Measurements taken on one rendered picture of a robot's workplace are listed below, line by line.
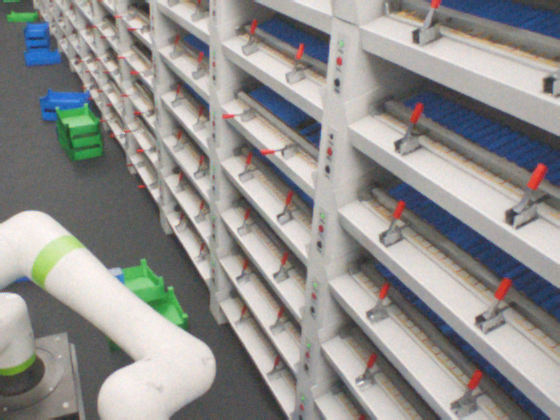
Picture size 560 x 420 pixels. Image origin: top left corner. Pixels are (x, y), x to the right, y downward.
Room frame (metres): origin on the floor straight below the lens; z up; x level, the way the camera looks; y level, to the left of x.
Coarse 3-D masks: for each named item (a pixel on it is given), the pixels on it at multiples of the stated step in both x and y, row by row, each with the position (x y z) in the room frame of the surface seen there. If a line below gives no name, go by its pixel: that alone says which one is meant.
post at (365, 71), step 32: (352, 32) 1.16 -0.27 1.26; (352, 64) 1.14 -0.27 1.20; (384, 64) 1.16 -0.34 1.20; (352, 96) 1.14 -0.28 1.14; (320, 160) 1.22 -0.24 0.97; (352, 160) 1.15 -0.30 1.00; (320, 192) 1.20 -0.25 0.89; (320, 256) 1.18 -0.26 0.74; (320, 320) 1.15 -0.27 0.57; (320, 352) 1.14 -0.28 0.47; (320, 416) 1.15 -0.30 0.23
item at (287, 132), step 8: (240, 96) 1.76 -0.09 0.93; (248, 96) 1.75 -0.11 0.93; (248, 104) 1.71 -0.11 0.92; (256, 104) 1.68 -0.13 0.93; (256, 112) 1.66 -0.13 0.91; (264, 112) 1.62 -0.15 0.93; (256, 120) 1.62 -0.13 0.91; (272, 120) 1.56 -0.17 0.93; (280, 128) 1.51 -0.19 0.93; (288, 128) 1.49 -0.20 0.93; (288, 136) 1.46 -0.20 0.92; (296, 136) 1.44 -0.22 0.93; (304, 144) 1.39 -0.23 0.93; (312, 152) 1.35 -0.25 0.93
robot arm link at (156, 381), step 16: (128, 368) 0.69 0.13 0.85; (144, 368) 0.69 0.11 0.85; (160, 368) 0.70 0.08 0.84; (176, 368) 0.71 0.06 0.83; (112, 384) 0.66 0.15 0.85; (128, 384) 0.66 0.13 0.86; (144, 384) 0.66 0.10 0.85; (160, 384) 0.67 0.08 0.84; (176, 384) 0.69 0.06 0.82; (112, 400) 0.64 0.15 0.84; (128, 400) 0.63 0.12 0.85; (144, 400) 0.64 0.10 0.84; (160, 400) 0.65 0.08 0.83; (176, 400) 0.67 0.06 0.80; (112, 416) 0.62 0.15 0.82; (128, 416) 0.62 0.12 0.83; (144, 416) 0.62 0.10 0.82; (160, 416) 0.64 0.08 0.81
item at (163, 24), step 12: (156, 12) 2.45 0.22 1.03; (156, 24) 2.46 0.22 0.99; (168, 24) 2.47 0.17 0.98; (156, 36) 2.46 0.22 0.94; (156, 48) 2.47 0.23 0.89; (168, 72) 2.46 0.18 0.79; (156, 84) 2.49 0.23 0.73; (156, 96) 2.50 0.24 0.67; (156, 120) 2.52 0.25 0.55; (168, 120) 2.46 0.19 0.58; (156, 132) 2.53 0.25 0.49; (168, 156) 2.46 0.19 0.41; (168, 192) 2.46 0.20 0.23; (168, 228) 2.45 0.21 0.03
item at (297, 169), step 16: (240, 80) 1.81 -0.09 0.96; (256, 80) 1.83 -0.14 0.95; (224, 96) 1.79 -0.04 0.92; (224, 112) 1.77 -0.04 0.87; (240, 112) 1.71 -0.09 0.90; (240, 128) 1.66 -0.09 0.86; (256, 128) 1.59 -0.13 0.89; (256, 144) 1.56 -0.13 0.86; (272, 144) 1.48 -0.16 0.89; (272, 160) 1.46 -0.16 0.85; (288, 160) 1.38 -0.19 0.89; (304, 160) 1.36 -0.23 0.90; (288, 176) 1.38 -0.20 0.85; (304, 176) 1.29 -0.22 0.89
